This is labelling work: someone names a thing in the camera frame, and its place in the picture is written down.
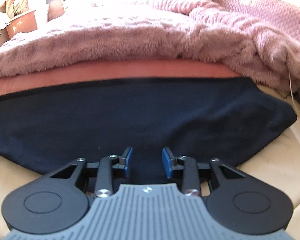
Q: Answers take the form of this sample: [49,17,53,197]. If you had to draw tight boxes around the dark navy pants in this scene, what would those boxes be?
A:
[0,77,297,184]

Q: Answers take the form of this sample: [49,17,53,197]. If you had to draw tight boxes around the salmon pink bed sheet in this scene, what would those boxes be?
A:
[0,59,240,96]

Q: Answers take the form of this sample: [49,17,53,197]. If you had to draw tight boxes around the brown round basin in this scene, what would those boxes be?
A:
[6,10,37,39]

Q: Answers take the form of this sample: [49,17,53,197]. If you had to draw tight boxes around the pink quilted headboard cushion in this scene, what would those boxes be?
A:
[213,0,300,42]

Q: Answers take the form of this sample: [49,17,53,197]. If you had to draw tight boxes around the pink fluffy blanket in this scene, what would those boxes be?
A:
[0,0,300,90]

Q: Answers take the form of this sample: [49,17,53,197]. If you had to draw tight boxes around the white charging cable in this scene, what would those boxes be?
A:
[288,71,300,112]

